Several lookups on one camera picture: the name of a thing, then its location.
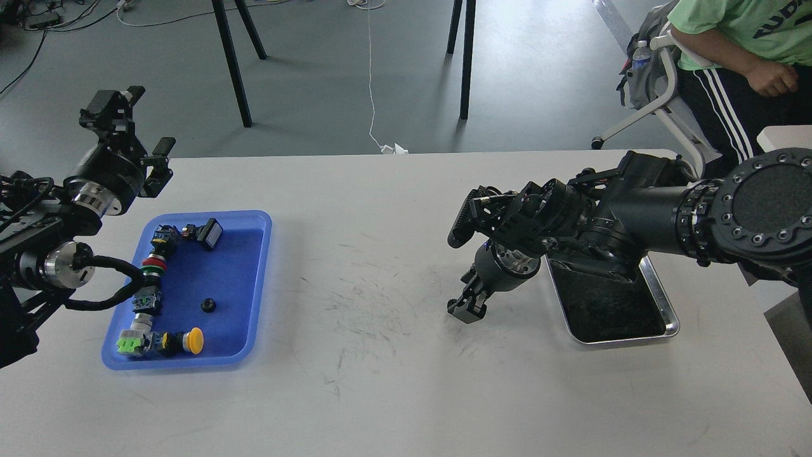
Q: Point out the black blue yellow switch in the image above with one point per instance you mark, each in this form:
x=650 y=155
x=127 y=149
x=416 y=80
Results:
x=165 y=241

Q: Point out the silver metal tray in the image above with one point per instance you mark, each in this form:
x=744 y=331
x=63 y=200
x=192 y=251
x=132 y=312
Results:
x=604 y=313

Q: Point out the grey backpack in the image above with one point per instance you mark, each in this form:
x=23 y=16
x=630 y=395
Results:
x=637 y=87

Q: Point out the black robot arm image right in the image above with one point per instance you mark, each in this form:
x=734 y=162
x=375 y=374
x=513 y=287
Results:
x=603 y=224

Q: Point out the black table legs left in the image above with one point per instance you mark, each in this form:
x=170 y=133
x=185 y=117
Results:
x=227 y=43

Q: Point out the yellow mushroom push button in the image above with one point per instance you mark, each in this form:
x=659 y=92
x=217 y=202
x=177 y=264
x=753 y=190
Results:
x=193 y=341

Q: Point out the blue plastic tray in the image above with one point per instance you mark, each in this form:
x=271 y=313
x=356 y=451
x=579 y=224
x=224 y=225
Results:
x=233 y=274

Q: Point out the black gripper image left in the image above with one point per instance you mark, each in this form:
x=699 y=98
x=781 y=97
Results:
x=112 y=174

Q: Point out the black table legs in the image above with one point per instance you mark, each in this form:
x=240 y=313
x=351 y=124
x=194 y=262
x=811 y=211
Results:
x=468 y=40
x=227 y=43

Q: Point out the white office chair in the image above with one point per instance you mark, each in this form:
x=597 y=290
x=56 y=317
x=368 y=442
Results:
x=671 y=111

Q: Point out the black table legs right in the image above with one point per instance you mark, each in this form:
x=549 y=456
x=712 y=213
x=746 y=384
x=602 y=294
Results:
x=468 y=40

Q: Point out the person in green shirt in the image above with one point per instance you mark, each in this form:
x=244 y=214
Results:
x=746 y=67

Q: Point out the black square push button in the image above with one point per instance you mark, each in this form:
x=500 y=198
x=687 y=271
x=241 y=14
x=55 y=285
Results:
x=209 y=234

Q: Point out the green block switch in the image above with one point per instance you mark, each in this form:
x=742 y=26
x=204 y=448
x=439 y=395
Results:
x=130 y=346

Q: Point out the black green contact block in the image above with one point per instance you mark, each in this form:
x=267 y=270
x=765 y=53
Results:
x=147 y=300

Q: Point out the plastic water bottle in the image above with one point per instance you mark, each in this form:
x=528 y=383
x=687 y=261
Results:
x=641 y=56

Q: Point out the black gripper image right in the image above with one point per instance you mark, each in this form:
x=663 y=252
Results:
x=496 y=269

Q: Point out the red green push button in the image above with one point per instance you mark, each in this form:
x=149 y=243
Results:
x=153 y=266

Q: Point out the white side table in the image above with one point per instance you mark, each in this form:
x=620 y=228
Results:
x=782 y=137

